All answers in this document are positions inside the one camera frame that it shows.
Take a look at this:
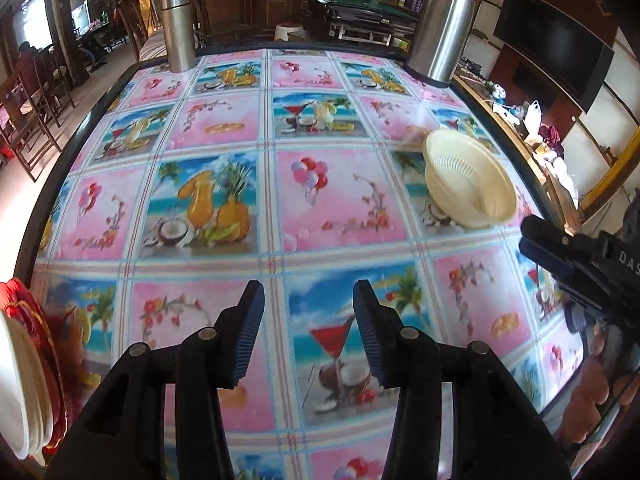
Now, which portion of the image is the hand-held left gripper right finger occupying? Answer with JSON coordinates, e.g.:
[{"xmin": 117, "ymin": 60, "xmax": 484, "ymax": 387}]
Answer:
[{"xmin": 352, "ymin": 279, "xmax": 572, "ymax": 480}]

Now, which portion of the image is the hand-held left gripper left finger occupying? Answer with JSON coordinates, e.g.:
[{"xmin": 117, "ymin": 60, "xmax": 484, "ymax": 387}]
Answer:
[{"xmin": 45, "ymin": 281, "xmax": 266, "ymax": 480}]

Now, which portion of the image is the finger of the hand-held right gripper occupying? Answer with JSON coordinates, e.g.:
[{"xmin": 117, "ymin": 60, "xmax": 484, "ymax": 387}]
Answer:
[
  {"xmin": 521, "ymin": 215, "xmax": 607, "ymax": 267},
  {"xmin": 518, "ymin": 239, "xmax": 602, "ymax": 312}
]

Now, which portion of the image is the cream plastic colander bowl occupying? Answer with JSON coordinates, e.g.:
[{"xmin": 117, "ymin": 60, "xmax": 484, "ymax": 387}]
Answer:
[{"xmin": 423, "ymin": 129, "xmax": 518, "ymax": 230}]

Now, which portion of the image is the large white plate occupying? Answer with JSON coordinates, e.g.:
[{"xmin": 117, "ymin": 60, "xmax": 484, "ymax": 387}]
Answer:
[{"xmin": 0, "ymin": 310, "xmax": 32, "ymax": 461}]

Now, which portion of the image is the person's right hand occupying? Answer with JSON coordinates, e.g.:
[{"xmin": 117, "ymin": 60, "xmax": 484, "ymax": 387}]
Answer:
[{"xmin": 574, "ymin": 317, "xmax": 640, "ymax": 445}]

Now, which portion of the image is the yellow wooden beam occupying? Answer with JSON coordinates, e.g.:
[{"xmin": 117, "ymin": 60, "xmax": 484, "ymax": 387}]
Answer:
[{"xmin": 579, "ymin": 125, "xmax": 640, "ymax": 212}]

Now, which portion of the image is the dark red cloth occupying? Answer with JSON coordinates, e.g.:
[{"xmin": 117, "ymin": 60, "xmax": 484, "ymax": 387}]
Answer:
[{"xmin": 538, "ymin": 124, "xmax": 566, "ymax": 157}]

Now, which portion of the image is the white plastic bag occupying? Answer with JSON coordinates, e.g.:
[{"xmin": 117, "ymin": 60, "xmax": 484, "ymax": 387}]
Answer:
[{"xmin": 522, "ymin": 101, "xmax": 543, "ymax": 137}]

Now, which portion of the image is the printed fruit tablecloth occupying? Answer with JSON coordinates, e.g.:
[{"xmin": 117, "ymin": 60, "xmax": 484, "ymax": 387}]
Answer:
[{"xmin": 37, "ymin": 47, "xmax": 587, "ymax": 480}]

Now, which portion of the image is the black flat television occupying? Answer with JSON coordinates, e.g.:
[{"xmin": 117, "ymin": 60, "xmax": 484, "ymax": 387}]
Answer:
[{"xmin": 493, "ymin": 0, "xmax": 615, "ymax": 114}]

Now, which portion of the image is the steel thermos jug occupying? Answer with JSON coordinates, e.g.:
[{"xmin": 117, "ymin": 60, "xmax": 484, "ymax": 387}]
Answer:
[{"xmin": 405, "ymin": 0, "xmax": 478, "ymax": 89}]

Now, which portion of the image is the green-topped game table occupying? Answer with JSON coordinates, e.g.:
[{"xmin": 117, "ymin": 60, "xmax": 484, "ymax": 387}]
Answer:
[{"xmin": 309, "ymin": 0, "xmax": 420, "ymax": 47}]

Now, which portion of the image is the wooden chair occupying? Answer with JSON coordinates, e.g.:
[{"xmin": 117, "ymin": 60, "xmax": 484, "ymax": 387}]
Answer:
[
  {"xmin": 0, "ymin": 71, "xmax": 57, "ymax": 183},
  {"xmin": 116, "ymin": 0, "xmax": 152, "ymax": 63}
]

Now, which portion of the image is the white plastic stool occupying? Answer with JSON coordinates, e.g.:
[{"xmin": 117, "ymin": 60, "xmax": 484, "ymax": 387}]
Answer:
[{"xmin": 274, "ymin": 22, "xmax": 305, "ymax": 42}]

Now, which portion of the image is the steel tumbler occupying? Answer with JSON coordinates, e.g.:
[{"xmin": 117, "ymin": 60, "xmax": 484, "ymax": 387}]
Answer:
[{"xmin": 159, "ymin": 0, "xmax": 198, "ymax": 73}]

